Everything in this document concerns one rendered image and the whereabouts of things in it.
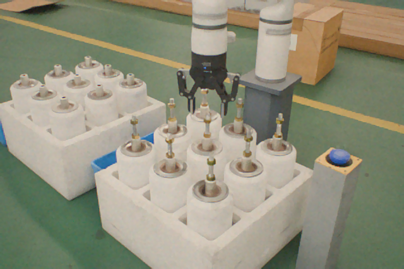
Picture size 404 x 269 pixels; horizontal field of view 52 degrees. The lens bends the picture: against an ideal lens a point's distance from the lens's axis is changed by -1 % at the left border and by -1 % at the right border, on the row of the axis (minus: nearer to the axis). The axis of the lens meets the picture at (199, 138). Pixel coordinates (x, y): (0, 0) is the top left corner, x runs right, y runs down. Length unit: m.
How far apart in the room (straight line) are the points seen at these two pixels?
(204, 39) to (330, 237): 0.49
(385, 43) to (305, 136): 1.14
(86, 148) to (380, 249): 0.83
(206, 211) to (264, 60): 0.55
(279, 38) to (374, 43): 1.46
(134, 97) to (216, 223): 0.60
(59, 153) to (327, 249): 0.72
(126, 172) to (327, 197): 0.45
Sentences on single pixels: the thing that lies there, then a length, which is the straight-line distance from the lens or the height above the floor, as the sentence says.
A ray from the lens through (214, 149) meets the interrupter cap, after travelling 0.99.
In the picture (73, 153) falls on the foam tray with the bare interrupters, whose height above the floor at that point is 0.15.
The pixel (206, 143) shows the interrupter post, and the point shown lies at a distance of 0.98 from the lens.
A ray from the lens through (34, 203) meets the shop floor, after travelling 1.30.
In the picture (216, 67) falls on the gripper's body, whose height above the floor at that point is 0.46.
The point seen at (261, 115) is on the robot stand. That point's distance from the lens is 1.27.
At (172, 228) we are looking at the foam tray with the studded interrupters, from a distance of 0.88.
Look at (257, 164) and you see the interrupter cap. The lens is 0.94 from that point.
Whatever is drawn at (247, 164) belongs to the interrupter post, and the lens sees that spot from 0.92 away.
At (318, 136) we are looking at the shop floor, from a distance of 1.61.
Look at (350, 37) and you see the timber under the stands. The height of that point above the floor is 0.06.
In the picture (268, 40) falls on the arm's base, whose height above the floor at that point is 0.43.
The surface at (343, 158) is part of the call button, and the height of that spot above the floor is 0.33.
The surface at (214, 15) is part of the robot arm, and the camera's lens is 0.84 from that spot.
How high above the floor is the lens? 0.77
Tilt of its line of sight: 30 degrees down
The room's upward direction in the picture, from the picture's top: 1 degrees clockwise
